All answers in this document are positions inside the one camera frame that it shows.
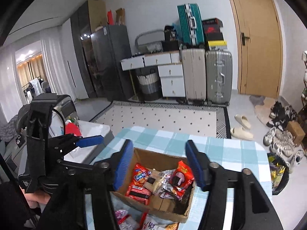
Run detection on red Oreo pack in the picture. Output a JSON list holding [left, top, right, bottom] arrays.
[[171, 160, 195, 196]]

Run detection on red cone chips bag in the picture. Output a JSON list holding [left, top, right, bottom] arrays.
[[131, 163, 151, 187]]

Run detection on clear-wrapped biscuit sandwich pack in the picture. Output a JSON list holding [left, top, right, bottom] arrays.
[[143, 169, 164, 194]]

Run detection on noodle snack bag front side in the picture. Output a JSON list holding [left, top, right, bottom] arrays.
[[139, 213, 179, 230]]

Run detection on small red black snack pack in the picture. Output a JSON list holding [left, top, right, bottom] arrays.
[[125, 184, 152, 205]]

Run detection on purple grape candy bag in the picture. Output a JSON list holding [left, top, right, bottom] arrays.
[[155, 169, 183, 200]]

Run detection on person's left hand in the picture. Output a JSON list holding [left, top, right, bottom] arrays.
[[21, 188, 50, 209]]

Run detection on white side table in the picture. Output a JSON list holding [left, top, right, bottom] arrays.
[[64, 121, 114, 164]]

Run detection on red pouch on side table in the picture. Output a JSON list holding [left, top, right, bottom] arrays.
[[65, 122, 82, 136]]

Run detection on teal checkered tablecloth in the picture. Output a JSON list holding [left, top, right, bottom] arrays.
[[84, 126, 274, 230]]

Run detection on patterned floor rug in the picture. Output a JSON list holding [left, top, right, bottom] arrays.
[[91, 101, 231, 139]]

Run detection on brown SF cardboard box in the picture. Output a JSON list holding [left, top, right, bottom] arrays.
[[113, 148, 196, 223]]

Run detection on beige slipper near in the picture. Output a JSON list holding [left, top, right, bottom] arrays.
[[230, 127, 253, 141]]

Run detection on beige slipper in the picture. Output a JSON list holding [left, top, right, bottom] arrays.
[[235, 114, 251, 130], [230, 127, 253, 141]]

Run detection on white red snack pack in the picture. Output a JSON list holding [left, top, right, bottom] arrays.
[[115, 209, 139, 230]]

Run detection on beige slipper far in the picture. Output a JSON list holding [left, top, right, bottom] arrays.
[[235, 114, 251, 130]]

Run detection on woven laundry basket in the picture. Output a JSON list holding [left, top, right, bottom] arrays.
[[136, 66, 162, 101]]

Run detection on black trash bin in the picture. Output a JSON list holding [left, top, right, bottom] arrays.
[[267, 153, 289, 195]]

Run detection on door mat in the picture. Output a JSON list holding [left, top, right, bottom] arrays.
[[249, 95, 277, 126]]

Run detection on black refrigerator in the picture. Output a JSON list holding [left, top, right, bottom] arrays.
[[91, 25, 134, 101]]

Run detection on white drawer desk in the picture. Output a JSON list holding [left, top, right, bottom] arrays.
[[121, 51, 186, 98]]

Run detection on small cardboard box on floor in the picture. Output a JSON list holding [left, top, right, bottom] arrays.
[[286, 121, 305, 146]]

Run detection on silver suitcase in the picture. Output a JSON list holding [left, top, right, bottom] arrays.
[[205, 50, 233, 106]]

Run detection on beige suitcase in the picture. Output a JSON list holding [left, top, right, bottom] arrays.
[[181, 48, 207, 102]]

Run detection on oval mirror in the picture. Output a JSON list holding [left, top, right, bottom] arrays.
[[135, 29, 164, 53]]

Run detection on dark glass cabinet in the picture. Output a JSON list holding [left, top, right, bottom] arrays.
[[70, 0, 107, 98]]

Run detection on wooden door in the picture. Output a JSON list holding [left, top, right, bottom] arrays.
[[229, 0, 283, 98]]

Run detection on teal suitcase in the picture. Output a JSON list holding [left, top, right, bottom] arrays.
[[177, 4, 205, 46]]

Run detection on stacked shoe boxes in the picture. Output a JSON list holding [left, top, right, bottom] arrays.
[[202, 18, 227, 50]]

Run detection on black cable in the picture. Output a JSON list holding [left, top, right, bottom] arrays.
[[51, 107, 67, 136]]

